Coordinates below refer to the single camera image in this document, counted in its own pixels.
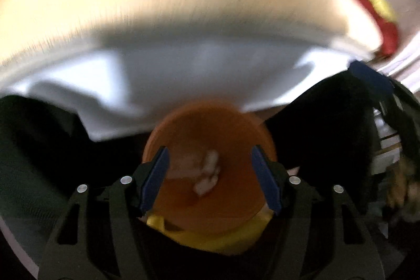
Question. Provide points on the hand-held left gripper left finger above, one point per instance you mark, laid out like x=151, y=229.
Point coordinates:
x=157, y=175

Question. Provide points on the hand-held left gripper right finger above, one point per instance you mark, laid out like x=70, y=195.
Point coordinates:
x=266, y=179

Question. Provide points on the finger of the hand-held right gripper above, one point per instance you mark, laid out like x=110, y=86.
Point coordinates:
x=372, y=77

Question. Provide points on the orange round bin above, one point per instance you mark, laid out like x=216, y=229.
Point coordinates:
x=210, y=207

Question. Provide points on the white bed sheet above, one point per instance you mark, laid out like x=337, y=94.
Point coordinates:
x=164, y=80

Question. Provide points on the person's black pants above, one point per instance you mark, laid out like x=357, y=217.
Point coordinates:
x=328, y=125

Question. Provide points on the person's right hand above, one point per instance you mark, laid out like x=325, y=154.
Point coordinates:
x=402, y=185

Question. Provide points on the white paper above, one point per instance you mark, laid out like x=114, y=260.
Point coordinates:
x=207, y=173

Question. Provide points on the yellow plastic bag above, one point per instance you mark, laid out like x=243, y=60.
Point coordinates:
x=213, y=242

